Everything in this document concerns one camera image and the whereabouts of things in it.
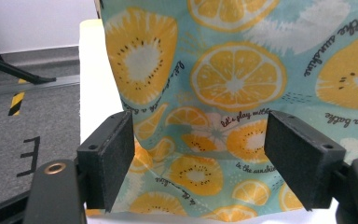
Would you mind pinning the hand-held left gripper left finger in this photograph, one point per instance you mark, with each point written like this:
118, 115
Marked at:
108, 161

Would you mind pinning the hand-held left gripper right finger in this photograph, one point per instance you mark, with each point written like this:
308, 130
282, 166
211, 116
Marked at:
304, 161

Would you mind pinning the black tape floor mark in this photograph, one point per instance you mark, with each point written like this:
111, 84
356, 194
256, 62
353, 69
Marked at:
32, 155

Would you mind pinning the yellow black floor tape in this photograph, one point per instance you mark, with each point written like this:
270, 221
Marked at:
16, 103

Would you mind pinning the black metal stand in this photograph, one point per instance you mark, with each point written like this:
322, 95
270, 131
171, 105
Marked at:
12, 70

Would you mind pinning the grey floor rail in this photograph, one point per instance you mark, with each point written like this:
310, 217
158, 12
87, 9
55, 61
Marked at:
43, 84

